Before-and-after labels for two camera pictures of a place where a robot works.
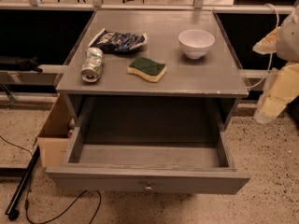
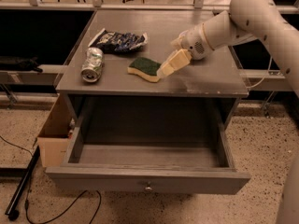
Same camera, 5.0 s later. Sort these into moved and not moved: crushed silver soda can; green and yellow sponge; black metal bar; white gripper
Moved: white gripper
Not moved: crushed silver soda can; green and yellow sponge; black metal bar
